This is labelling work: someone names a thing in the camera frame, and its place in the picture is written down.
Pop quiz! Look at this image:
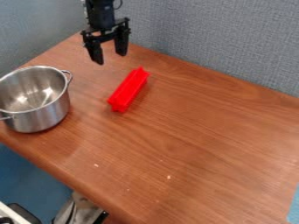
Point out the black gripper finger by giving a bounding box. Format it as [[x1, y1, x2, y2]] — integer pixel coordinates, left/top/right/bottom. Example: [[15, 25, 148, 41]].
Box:
[[115, 26, 131, 56], [86, 40, 104, 65]]

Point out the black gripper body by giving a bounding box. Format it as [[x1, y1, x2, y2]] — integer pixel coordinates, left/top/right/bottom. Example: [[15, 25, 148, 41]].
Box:
[[80, 17, 131, 46]]

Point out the red star-shaped block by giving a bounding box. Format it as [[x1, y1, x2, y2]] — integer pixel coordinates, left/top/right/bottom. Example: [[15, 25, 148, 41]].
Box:
[[107, 67, 150, 113]]

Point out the stainless steel pot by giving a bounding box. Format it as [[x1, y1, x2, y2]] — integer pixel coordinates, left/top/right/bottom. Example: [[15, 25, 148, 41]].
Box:
[[0, 66, 74, 133]]

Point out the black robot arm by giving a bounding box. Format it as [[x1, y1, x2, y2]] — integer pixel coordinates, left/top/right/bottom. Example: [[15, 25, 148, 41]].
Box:
[[80, 0, 131, 65]]

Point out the metal table leg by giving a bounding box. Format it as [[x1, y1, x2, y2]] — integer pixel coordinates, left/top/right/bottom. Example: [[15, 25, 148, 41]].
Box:
[[51, 192, 108, 224]]

